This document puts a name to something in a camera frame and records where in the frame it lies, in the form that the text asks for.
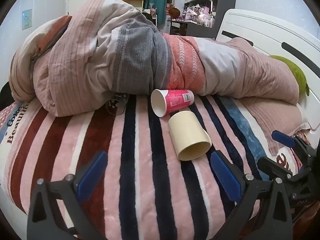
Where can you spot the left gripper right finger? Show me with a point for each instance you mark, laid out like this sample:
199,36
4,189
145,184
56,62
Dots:
274,219

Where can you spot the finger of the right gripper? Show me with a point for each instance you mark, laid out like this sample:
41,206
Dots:
272,169
299,146

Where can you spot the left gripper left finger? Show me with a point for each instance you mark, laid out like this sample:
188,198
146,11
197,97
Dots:
56,211

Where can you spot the cream ceramic mug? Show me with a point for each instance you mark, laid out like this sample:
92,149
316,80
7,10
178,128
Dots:
189,139

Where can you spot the pink paper cup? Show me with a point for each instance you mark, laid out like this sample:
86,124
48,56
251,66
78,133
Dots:
164,102

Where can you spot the pink ribbed pillow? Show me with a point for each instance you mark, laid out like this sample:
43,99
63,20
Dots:
274,115

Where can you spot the green plush toy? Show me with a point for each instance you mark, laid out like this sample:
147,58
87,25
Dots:
297,72

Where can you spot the striped fleece blanket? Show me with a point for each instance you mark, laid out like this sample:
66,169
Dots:
145,192

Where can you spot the white bed headboard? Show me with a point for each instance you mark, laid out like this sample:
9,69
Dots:
273,36

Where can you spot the clear glass with print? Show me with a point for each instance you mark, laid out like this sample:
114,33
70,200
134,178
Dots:
117,104

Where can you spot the black object behind duvet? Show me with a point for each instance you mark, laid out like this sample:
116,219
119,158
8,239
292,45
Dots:
6,98

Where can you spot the rolled pink grey duvet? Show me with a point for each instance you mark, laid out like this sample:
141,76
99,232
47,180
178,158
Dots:
74,64

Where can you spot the dark cluttered desk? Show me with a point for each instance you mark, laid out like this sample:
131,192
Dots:
183,27

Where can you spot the dark bookshelf with items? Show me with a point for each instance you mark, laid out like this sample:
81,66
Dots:
217,8

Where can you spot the brown plush toy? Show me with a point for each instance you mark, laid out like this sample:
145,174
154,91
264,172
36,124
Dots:
174,13

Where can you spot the yellow white cabinet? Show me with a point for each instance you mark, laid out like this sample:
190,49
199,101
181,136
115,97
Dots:
138,4

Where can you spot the blue wall poster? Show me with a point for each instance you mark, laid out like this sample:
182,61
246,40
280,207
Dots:
26,21

